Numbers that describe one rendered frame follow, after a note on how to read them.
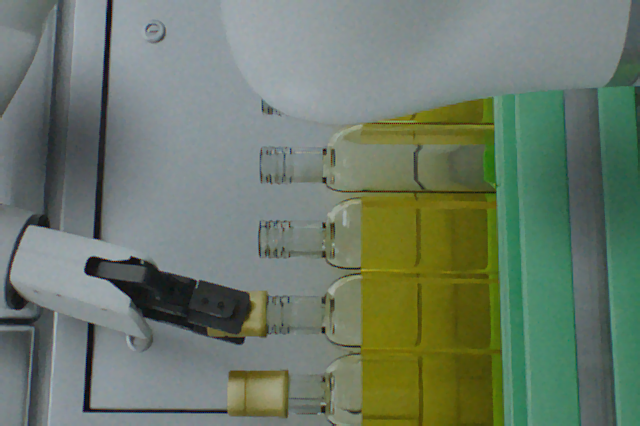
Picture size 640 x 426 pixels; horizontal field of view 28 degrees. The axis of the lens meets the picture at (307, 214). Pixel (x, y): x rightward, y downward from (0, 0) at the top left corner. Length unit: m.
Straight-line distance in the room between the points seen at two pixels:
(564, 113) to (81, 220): 0.45
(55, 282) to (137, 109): 0.27
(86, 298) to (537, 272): 0.32
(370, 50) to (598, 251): 0.40
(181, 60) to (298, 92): 0.67
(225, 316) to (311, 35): 0.48
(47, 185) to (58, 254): 0.22
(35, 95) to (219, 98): 0.16
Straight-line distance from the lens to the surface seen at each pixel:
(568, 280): 0.83
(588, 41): 0.48
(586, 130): 0.87
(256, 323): 0.93
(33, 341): 1.11
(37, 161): 1.14
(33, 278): 0.93
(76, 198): 1.12
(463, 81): 0.48
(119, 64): 1.16
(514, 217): 0.91
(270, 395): 0.92
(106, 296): 0.91
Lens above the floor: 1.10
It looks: level
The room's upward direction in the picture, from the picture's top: 90 degrees counter-clockwise
